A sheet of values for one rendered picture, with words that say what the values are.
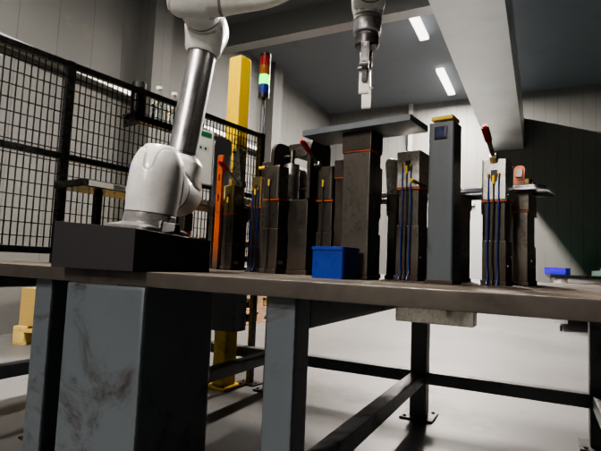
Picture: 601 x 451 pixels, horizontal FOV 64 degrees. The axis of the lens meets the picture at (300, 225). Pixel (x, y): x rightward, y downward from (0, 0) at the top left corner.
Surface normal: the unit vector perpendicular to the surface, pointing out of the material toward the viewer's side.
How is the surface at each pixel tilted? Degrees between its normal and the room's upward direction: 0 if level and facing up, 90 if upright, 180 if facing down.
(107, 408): 90
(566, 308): 90
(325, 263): 90
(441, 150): 90
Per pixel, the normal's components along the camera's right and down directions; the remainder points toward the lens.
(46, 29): 0.89, 0.00
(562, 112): -0.45, -0.09
